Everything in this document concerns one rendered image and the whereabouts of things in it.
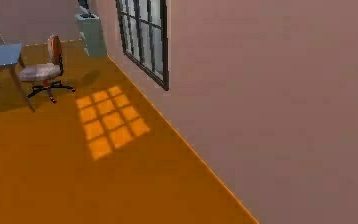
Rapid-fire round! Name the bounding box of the black framed window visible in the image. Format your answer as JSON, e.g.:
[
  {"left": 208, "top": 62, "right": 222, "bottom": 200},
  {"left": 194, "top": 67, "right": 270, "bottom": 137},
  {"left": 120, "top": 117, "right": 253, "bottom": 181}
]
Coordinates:
[{"left": 115, "top": 0, "right": 170, "bottom": 92}]

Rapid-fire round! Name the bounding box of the dark house plant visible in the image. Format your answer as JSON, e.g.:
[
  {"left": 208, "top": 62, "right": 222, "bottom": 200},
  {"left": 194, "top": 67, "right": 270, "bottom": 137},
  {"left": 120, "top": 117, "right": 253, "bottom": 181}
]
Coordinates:
[{"left": 77, "top": 0, "right": 92, "bottom": 16}]

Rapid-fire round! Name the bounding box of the orange swivel office chair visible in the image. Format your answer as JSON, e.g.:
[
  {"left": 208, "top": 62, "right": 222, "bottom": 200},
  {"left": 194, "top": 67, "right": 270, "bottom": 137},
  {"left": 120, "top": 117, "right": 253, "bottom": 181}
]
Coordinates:
[{"left": 18, "top": 34, "right": 77, "bottom": 104}]

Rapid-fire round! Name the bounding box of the blue grey desk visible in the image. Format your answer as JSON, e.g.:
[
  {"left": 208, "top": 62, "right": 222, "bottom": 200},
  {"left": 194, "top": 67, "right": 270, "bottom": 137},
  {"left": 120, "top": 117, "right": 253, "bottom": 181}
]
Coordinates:
[{"left": 0, "top": 42, "right": 36, "bottom": 113}]

